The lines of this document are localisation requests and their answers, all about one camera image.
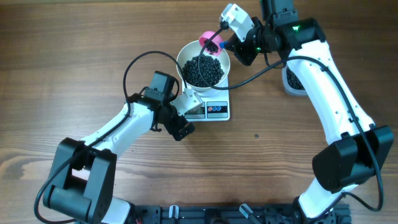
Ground pink scoop with blue handle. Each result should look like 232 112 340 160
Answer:
199 31 224 57

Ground black beans in bowl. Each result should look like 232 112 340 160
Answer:
183 55 224 88

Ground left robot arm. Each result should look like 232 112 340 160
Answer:
36 90 203 223

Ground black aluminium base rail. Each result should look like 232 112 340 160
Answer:
126 203 352 224

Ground clear plastic container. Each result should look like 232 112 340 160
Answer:
282 66 307 96

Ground black beans in container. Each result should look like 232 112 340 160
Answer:
286 68 304 90

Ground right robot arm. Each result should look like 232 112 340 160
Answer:
220 1 394 223

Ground white round bowl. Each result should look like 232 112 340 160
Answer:
177 40 231 98

